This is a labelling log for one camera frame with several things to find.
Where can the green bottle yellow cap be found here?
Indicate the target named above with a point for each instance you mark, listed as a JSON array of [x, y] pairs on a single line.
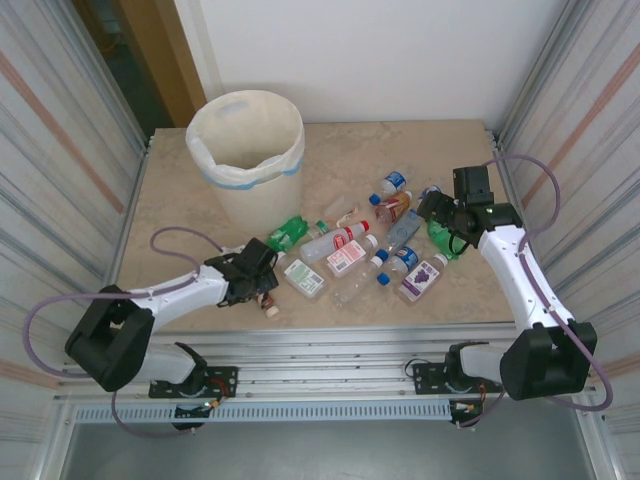
[[289, 232]]

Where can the small brown bottle white cap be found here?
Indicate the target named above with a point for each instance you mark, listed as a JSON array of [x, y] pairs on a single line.
[[272, 310]]

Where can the green plastic bottle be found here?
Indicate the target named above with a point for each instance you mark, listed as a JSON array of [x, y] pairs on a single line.
[[442, 241]]

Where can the clear bottle red cap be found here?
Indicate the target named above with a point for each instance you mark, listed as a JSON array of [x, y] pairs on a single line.
[[325, 247]]

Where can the small clear bottle blue label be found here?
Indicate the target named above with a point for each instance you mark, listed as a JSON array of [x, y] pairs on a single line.
[[396, 180], [433, 190]]

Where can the amber tea bottle red label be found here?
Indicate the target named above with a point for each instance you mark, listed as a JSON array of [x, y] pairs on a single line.
[[394, 206]]

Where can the square bottle red white label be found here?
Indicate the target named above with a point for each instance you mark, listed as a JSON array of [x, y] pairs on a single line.
[[345, 259]]

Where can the blue label bottle blue cap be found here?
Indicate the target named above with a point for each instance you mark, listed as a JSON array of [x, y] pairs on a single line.
[[406, 257]]

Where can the tall clear bottle blue cap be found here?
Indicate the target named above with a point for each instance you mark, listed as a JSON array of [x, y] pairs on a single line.
[[355, 285]]

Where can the purple grape label bottle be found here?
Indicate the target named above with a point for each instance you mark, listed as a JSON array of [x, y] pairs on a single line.
[[422, 277]]

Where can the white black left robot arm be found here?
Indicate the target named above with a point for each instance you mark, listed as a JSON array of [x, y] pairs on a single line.
[[185, 287]]

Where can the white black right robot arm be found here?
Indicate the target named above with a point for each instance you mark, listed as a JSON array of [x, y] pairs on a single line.
[[515, 280]]

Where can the cream round plastic bin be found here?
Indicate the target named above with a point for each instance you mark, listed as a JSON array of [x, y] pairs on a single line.
[[260, 205]]

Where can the white bin liner blue trim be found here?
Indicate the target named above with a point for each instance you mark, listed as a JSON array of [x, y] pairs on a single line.
[[245, 135]]

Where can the square bottle green white label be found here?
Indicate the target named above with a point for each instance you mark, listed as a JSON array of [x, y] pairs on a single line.
[[302, 277]]

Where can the clear bottle green cap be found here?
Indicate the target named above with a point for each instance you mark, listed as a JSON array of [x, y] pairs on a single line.
[[320, 228]]

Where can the crushed clear plastic bottle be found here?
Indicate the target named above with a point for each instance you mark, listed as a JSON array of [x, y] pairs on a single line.
[[341, 205]]

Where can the dark glass door pane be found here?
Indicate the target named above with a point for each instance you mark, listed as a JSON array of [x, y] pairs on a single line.
[[122, 60]]

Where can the aluminium rail frame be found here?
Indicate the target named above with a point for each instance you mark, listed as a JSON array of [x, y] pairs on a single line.
[[325, 350]]

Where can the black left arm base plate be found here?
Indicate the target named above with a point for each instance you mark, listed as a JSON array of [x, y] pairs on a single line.
[[225, 375]]

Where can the ribbed metal enclosure panel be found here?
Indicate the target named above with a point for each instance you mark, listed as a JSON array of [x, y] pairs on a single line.
[[600, 100], [50, 125]]

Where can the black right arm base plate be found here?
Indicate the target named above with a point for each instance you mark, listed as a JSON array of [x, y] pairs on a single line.
[[425, 375]]

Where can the brown wooden door frame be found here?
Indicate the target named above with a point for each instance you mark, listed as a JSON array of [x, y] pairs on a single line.
[[167, 60]]

